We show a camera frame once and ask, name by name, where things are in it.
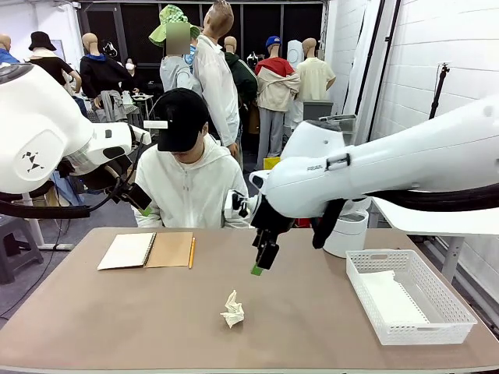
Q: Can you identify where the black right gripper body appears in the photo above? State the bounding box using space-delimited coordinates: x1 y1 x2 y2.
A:
249 194 296 237

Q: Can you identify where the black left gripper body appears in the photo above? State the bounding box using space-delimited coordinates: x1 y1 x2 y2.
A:
76 153 133 194

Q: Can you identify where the spiral notebook brown cover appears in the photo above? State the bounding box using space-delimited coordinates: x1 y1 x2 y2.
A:
97 231 194 271

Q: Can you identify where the white paper ball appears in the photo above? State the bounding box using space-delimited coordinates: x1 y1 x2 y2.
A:
219 289 246 330

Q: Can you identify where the white paper sheet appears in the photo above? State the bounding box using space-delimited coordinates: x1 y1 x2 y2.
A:
360 269 430 325

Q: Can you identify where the blue cloth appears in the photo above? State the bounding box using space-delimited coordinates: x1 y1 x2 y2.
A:
48 171 85 207

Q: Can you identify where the person in white hoodie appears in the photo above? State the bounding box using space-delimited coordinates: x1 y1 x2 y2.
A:
132 134 250 229

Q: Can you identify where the white round trash bin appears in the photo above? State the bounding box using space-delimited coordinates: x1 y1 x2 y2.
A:
322 196 371 259

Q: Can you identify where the black baseball cap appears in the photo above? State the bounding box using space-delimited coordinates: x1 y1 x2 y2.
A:
155 87 210 153

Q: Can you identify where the background table with items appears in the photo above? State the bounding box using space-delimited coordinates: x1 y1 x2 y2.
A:
130 92 156 125

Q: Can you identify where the grey plastic stool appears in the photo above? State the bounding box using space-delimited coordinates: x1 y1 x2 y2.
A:
0 215 44 285

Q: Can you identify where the mannequin in black hoodie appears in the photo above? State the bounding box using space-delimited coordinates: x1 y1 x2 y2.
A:
80 33 136 122

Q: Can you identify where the background person with mask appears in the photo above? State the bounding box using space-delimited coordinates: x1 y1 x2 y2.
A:
123 57 142 94

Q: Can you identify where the grey cabinet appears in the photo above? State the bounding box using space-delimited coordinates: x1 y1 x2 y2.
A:
302 100 334 122

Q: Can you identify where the mannequin in black top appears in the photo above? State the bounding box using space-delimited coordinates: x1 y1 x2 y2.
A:
29 46 83 94

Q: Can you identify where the grey metal pot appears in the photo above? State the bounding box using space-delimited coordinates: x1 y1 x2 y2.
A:
318 114 358 133

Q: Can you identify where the mannequin in red beige jacket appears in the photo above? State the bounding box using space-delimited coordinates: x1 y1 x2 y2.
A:
253 35 301 173

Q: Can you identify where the mannequin in grey vest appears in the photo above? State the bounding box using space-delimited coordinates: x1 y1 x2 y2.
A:
159 19 206 97

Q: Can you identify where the mannequin in dark green jacket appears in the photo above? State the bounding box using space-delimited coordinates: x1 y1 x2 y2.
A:
224 36 259 136

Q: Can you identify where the tall mannequin white shirt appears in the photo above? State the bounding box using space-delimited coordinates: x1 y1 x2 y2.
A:
193 0 242 157

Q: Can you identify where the white perforated plastic basket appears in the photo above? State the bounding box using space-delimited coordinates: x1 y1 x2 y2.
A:
345 249 479 346

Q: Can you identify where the mannequin in cream shirt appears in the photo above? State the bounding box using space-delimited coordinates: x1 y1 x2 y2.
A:
296 37 337 103

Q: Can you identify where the black bucket hat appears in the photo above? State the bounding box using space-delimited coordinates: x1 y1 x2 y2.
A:
28 30 58 52

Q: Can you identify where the mannequin in blue shirt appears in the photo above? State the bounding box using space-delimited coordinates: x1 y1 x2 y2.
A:
0 34 20 65

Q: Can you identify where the green checked sun hat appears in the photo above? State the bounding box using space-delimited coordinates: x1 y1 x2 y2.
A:
148 4 201 48

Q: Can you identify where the large white table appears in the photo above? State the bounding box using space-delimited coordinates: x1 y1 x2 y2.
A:
370 196 499 284

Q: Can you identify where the black tripod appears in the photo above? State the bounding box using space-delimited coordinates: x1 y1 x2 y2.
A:
428 62 451 120

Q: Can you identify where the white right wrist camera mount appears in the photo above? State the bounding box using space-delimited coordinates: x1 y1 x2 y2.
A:
223 189 261 220

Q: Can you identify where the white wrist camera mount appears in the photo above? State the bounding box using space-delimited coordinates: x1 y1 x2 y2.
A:
128 124 152 147
223 189 261 220

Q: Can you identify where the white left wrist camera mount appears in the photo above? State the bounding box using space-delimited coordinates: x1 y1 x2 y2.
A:
128 124 152 147

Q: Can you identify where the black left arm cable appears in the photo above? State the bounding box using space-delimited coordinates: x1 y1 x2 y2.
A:
0 132 143 220

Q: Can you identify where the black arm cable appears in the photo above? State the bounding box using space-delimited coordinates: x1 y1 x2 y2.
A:
311 182 499 250
0 132 143 220

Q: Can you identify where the white table leg frame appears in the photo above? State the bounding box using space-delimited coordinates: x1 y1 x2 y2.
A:
21 192 75 252

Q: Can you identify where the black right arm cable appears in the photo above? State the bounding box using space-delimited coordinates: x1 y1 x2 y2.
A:
311 182 499 250

